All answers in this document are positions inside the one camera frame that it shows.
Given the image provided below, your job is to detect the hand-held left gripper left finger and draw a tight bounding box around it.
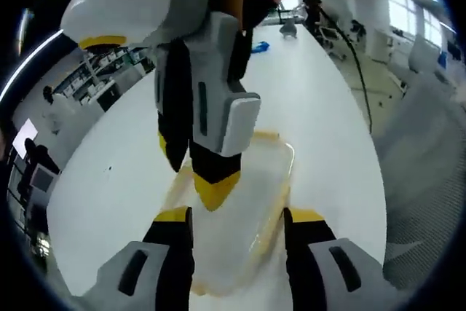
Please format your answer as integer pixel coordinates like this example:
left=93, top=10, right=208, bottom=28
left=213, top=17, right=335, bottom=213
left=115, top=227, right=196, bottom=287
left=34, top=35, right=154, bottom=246
left=85, top=205, right=194, bottom=311

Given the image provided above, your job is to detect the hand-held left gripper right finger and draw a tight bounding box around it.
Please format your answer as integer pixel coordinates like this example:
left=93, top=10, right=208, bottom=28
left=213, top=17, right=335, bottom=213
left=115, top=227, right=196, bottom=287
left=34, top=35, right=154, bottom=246
left=283, top=207, right=383, bottom=311

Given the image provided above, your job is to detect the clear plastic buckle container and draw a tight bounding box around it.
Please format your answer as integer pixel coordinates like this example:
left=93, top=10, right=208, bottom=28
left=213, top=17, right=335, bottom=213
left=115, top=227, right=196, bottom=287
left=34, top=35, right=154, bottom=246
left=162, top=128, right=296, bottom=297

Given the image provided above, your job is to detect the blue cloth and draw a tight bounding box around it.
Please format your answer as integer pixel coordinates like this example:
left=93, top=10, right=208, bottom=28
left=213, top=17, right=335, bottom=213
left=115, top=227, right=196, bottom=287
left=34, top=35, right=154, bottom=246
left=250, top=40, right=271, bottom=55

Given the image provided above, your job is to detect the storage shelf with boxes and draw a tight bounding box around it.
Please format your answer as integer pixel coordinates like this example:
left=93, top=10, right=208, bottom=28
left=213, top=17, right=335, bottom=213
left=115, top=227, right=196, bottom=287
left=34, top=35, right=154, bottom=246
left=53, top=47, right=154, bottom=110

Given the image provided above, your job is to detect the white lit screen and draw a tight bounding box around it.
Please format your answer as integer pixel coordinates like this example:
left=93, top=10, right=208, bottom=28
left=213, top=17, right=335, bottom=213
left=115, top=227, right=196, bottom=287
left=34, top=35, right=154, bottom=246
left=12, top=118, right=39, bottom=156

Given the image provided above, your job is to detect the black cable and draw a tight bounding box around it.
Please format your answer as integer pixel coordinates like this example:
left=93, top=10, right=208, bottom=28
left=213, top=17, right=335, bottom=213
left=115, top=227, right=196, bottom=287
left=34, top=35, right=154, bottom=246
left=298, top=0, right=373, bottom=134

